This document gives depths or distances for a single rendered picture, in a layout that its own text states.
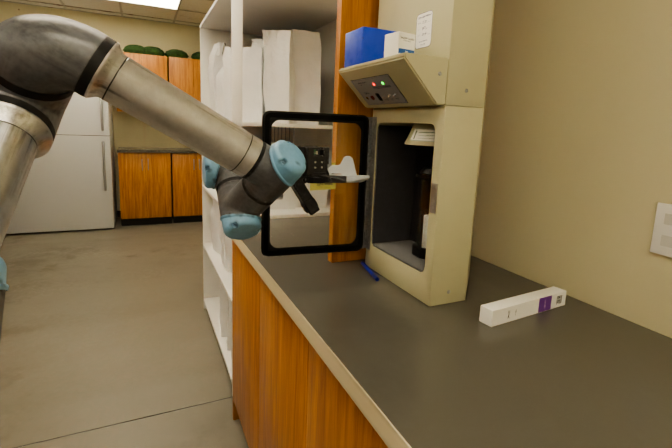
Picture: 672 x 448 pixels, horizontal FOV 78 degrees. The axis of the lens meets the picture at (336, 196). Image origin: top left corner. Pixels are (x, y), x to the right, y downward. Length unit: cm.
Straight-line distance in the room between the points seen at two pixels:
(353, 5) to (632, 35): 69
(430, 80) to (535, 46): 52
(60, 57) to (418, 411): 71
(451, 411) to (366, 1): 105
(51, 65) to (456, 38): 74
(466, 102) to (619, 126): 39
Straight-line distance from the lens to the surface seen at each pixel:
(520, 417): 75
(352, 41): 114
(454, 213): 101
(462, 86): 99
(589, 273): 127
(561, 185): 130
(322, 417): 103
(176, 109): 70
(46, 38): 70
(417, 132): 108
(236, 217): 80
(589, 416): 80
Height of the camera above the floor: 135
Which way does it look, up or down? 9 degrees down
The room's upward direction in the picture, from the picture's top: 2 degrees clockwise
